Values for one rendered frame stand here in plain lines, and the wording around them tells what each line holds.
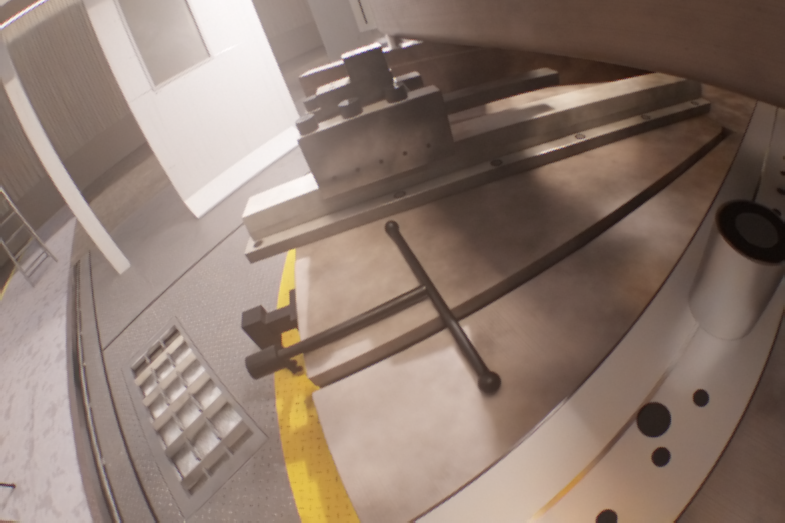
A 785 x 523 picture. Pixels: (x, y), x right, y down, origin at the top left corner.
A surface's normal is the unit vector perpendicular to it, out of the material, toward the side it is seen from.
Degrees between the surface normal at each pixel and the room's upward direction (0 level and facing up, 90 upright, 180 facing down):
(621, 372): 0
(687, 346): 0
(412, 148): 90
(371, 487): 0
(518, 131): 72
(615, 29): 90
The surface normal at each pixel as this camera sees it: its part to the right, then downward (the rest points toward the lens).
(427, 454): -0.29, -0.77
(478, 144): 0.04, 0.29
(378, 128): 0.15, 0.55
